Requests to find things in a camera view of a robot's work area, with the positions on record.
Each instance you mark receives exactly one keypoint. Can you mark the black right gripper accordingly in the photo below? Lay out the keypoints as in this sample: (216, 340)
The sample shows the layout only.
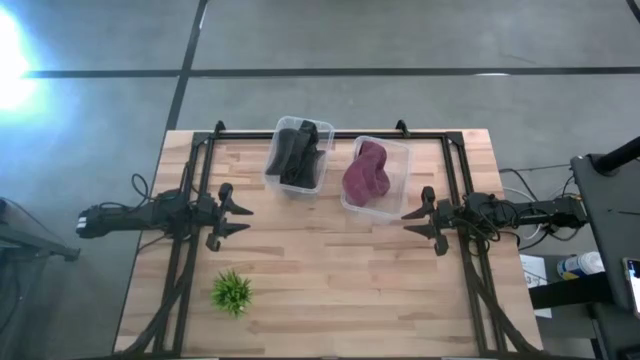
(447, 217)

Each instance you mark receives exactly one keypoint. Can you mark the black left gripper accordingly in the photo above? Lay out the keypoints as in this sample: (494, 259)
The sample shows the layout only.
(215, 215)

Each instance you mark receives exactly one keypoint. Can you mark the dark baseball cap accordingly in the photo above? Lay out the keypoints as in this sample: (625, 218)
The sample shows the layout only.
(297, 160)

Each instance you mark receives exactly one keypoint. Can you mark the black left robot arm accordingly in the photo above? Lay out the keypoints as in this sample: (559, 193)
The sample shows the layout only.
(140, 215)

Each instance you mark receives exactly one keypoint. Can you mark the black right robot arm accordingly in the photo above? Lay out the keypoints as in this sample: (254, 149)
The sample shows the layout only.
(530, 212)

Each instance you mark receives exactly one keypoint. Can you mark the maroon hat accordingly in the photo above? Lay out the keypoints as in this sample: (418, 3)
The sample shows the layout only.
(365, 175)

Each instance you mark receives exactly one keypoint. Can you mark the clear plastic bin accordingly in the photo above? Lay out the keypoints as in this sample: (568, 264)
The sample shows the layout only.
(400, 165)
(272, 135)

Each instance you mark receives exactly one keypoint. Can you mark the small green artificial plant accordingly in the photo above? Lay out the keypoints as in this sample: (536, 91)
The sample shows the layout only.
(231, 294)

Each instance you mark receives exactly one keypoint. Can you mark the white paper sheet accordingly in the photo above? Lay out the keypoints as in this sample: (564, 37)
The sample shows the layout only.
(535, 272)

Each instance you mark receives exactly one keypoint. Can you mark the black shelf bar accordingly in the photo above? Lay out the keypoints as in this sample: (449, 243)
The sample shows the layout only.
(570, 291)

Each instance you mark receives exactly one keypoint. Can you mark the white bottle with blue label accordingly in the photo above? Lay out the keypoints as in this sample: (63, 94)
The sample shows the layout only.
(580, 266)

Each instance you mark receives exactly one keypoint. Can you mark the dark grey side table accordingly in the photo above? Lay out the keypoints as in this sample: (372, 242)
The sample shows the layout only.
(607, 215)

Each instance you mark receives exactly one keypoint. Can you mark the grey stand foot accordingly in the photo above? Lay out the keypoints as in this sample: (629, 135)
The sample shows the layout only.
(35, 242)

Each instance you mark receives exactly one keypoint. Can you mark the black pole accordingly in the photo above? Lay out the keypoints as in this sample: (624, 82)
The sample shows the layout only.
(617, 155)

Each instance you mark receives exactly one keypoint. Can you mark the smartphone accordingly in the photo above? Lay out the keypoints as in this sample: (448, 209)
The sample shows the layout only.
(633, 285)

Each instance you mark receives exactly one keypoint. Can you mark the black metal rig frame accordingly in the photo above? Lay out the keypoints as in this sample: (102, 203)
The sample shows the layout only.
(452, 160)

